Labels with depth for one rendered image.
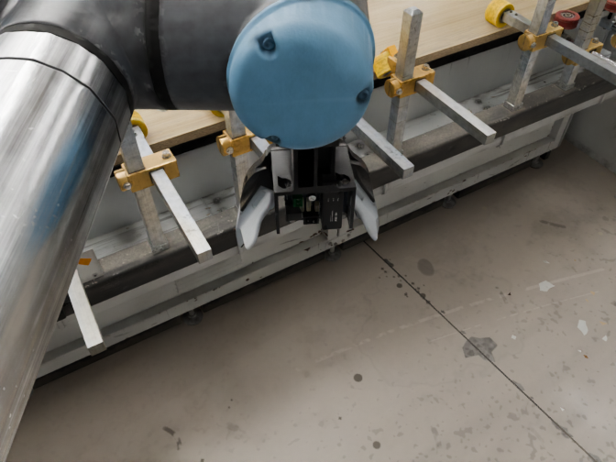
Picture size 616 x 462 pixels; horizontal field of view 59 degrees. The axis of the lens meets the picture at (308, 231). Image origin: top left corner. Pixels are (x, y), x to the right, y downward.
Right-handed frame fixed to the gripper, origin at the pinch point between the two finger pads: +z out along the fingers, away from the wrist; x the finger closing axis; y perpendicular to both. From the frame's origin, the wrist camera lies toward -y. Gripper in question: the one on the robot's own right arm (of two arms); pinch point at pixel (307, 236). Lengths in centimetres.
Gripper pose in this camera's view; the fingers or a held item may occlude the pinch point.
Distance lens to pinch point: 60.9
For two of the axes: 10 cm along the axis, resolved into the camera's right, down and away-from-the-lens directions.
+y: 1.0, 7.3, -6.8
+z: 0.0, 6.8, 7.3
